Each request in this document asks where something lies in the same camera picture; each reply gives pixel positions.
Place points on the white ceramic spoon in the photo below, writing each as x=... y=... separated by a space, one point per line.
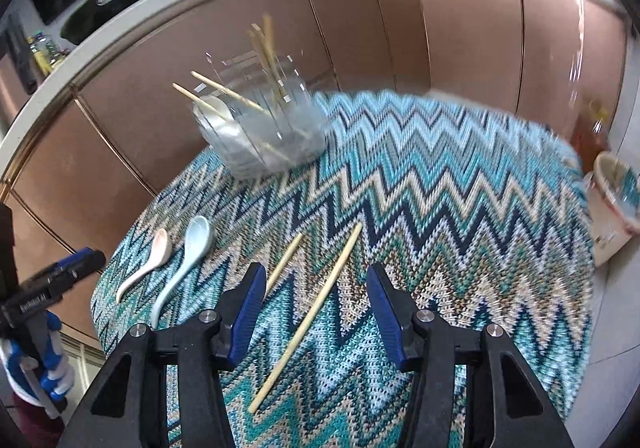
x=217 y=107

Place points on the group of wooden chopsticks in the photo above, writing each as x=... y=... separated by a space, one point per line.
x=270 y=57

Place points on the pale blue ceramic spoon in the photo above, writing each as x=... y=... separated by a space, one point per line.
x=192 y=248

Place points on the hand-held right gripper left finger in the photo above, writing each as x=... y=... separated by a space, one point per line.
x=245 y=315

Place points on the person's left hand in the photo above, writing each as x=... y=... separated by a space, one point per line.
x=52 y=368

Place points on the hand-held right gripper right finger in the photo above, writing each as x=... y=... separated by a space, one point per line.
x=387 y=315

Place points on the zigzag patterned knitted mat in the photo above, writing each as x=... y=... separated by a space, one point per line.
x=425 y=228

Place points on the yellow condiment bottle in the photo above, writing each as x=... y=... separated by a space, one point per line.
x=47 y=52

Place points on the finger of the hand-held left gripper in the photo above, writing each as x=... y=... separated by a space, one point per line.
x=75 y=265

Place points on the pale pink ceramic spoon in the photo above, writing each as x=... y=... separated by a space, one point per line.
x=152 y=255

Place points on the cream bin with plastic liner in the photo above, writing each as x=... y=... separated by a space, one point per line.
x=612 y=213

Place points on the wooden chopstick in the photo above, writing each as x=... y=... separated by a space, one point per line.
x=287 y=256
x=310 y=318

